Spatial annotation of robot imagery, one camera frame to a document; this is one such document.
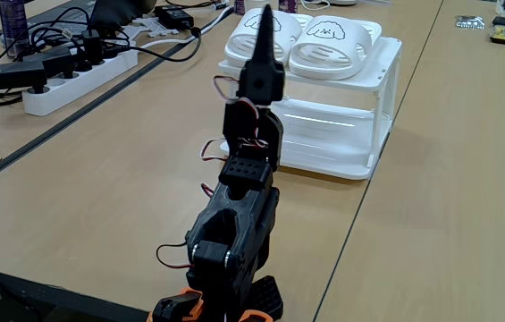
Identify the white power strip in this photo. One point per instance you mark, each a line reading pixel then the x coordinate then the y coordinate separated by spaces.
pixel 82 82

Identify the black power adapter brick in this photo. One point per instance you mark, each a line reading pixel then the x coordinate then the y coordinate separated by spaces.
pixel 174 17
pixel 48 58

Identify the black power plug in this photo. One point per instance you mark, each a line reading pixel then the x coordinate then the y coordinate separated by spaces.
pixel 92 47

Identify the white box device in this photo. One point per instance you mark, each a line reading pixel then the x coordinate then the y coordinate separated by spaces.
pixel 343 2

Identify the white plastic shoe rack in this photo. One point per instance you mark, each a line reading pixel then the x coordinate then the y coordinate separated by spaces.
pixel 337 129

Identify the white printed bracket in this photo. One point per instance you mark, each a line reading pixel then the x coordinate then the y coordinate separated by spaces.
pixel 158 27
pixel 129 32

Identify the black laptop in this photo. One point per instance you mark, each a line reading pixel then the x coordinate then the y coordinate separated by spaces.
pixel 118 11

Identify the white slipper with dog print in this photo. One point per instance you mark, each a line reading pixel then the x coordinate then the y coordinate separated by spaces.
pixel 288 31
pixel 350 44

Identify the black plug-in adapter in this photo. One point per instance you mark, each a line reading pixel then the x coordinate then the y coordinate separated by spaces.
pixel 19 73

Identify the white paper cup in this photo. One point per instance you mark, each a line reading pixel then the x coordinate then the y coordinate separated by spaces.
pixel 254 3

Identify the tall purple drink can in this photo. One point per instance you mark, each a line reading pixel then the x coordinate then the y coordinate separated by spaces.
pixel 13 27

